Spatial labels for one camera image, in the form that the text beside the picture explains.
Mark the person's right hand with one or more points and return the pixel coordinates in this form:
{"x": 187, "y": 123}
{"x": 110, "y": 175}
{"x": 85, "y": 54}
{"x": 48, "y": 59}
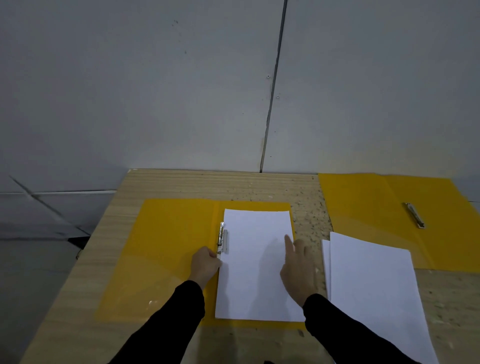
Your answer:
{"x": 300, "y": 273}

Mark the person's left hand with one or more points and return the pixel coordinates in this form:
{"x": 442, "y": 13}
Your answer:
{"x": 204, "y": 266}

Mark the yellow folder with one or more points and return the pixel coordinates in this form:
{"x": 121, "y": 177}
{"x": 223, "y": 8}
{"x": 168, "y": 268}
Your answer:
{"x": 168, "y": 243}
{"x": 375, "y": 210}

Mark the gathered white papers stack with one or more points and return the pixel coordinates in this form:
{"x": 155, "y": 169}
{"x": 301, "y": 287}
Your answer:
{"x": 255, "y": 240}
{"x": 375, "y": 292}

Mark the person's left forearm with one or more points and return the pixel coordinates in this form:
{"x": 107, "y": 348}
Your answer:
{"x": 165, "y": 326}

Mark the person's right forearm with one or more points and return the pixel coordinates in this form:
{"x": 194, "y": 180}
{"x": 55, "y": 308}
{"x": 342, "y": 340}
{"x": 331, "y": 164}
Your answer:
{"x": 348, "y": 337}

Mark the silver metal folder clip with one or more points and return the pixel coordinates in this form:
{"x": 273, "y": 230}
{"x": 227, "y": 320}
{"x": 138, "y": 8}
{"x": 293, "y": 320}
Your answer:
{"x": 414, "y": 215}
{"x": 222, "y": 239}

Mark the black flat panel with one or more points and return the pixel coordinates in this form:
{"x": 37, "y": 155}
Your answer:
{"x": 80, "y": 242}

